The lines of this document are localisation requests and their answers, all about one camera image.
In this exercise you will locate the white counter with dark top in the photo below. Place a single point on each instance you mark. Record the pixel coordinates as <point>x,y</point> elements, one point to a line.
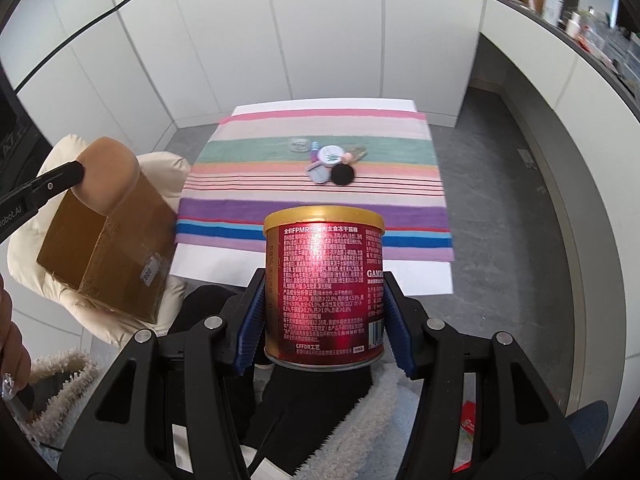
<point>550,110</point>

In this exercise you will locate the small white bottle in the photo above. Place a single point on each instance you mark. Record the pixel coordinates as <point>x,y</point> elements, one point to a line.
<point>573,25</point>

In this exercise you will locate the white built-in wardrobe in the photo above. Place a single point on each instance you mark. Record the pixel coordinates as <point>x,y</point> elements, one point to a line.
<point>300,35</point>

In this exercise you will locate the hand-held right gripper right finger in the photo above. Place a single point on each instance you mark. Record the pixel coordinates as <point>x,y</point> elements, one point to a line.
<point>402,330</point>

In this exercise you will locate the fluffy light blue robe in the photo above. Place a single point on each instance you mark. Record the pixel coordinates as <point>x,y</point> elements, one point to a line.
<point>370,410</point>

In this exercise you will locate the black glass panel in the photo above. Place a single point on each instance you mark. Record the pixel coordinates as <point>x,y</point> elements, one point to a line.
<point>20,135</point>

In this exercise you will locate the red metal can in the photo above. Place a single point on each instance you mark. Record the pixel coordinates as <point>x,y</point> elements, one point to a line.
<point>325,285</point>

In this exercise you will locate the red packet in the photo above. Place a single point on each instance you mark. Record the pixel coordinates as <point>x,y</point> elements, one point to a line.
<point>468,417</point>

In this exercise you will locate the white round floral compact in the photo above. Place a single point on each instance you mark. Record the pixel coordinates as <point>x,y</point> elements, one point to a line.
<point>331,156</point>

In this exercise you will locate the person's left hand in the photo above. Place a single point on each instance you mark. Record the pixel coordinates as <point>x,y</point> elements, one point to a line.
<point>12,350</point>

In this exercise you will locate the clear bottle with pink cap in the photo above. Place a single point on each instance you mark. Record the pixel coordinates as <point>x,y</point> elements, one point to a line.
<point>356,151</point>

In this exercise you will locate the tan makeup sponge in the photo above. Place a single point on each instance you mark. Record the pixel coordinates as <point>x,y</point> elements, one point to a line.
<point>110,175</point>

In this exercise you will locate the wall socket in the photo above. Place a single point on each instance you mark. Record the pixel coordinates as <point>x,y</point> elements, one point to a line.
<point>527,158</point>

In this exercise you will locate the striped pastel cloth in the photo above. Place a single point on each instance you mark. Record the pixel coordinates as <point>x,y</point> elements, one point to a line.
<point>250,210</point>

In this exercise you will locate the small pastel tube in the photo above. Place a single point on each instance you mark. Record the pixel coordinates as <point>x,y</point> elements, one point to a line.
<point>314,151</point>

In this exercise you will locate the dark blue object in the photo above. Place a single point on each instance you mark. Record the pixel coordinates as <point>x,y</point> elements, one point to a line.
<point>590,422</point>

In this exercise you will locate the brown cardboard box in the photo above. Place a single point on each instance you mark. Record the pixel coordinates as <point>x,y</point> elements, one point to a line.
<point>120,260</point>

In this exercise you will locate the clear plastic organizer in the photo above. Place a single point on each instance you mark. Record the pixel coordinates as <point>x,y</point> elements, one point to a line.
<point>620,50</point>

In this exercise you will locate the pale blue round puff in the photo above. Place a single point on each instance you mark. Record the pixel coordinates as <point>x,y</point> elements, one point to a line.
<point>317,176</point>

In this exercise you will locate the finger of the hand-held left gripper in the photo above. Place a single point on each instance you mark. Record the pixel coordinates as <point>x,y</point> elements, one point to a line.
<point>60,177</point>

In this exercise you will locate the small clear case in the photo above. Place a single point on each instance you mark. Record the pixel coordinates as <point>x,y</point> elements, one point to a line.
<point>298,146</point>

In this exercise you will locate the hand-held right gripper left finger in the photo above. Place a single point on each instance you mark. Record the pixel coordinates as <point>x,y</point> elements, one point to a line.
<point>250,325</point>

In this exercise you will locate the black round disc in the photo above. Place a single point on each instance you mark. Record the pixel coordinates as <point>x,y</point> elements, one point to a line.
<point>343,175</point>

